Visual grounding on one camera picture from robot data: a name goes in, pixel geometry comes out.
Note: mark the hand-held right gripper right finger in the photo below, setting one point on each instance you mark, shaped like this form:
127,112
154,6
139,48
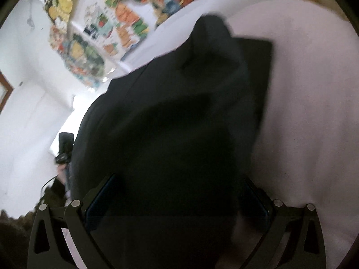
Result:
259,204

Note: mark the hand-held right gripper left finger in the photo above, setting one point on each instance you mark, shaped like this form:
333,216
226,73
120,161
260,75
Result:
96,204

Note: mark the black garment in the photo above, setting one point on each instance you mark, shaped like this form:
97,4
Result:
168,131

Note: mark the brown fuzzy blanket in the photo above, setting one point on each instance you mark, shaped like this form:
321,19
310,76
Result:
14,235

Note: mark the wooden frame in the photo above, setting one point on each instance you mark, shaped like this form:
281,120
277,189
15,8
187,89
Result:
6,89

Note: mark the comic collage wall poster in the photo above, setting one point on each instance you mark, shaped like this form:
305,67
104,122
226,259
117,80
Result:
81,58

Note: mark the colourful map wall poster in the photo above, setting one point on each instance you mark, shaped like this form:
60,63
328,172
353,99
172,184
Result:
130,28

